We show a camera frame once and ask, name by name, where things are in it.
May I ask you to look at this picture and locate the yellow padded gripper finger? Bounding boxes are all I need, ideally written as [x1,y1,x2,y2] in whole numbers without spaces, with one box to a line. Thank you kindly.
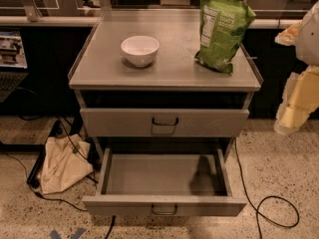
[274,66,319,135]

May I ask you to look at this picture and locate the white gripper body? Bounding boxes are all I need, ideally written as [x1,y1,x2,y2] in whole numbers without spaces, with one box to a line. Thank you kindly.
[275,21,301,46]

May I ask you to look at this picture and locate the grey drawer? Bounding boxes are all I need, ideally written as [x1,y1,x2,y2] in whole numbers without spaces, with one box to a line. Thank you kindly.
[83,148,246,216]
[80,108,249,137]

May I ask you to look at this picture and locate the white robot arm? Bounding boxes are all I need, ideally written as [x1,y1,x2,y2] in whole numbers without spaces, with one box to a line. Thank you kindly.
[274,2,319,135]

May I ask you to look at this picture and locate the grey metal drawer cabinet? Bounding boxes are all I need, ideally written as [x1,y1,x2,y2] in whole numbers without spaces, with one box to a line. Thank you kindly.
[67,9,264,217]

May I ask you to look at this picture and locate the grey top drawer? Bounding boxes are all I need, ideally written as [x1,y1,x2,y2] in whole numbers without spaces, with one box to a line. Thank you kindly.
[80,108,249,137]

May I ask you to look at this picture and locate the green snack bag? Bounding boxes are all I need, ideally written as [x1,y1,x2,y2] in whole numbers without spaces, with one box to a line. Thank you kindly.
[195,0,256,74]

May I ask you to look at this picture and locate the white ceramic bowl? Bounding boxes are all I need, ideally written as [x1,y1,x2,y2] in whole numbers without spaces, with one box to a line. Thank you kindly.
[121,36,160,68]

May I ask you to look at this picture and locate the beige cloth bag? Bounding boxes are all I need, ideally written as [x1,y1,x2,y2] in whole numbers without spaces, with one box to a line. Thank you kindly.
[40,134,94,194]

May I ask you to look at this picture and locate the laptop with screen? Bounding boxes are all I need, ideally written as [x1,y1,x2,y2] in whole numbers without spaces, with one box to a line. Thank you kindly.
[0,28,29,103]

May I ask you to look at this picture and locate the black table leg base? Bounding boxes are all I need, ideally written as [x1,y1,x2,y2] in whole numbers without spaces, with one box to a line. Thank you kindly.
[27,120,61,188]

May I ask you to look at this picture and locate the black cable right floor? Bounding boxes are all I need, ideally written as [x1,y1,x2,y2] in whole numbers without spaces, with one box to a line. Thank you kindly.
[234,139,301,239]

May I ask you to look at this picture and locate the black cable floor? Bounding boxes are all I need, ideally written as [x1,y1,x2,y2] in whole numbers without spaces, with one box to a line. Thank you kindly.
[0,117,116,239]
[234,139,301,239]

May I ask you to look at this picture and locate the black cable left floor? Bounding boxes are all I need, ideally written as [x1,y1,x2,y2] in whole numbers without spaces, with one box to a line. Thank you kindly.
[0,117,116,239]

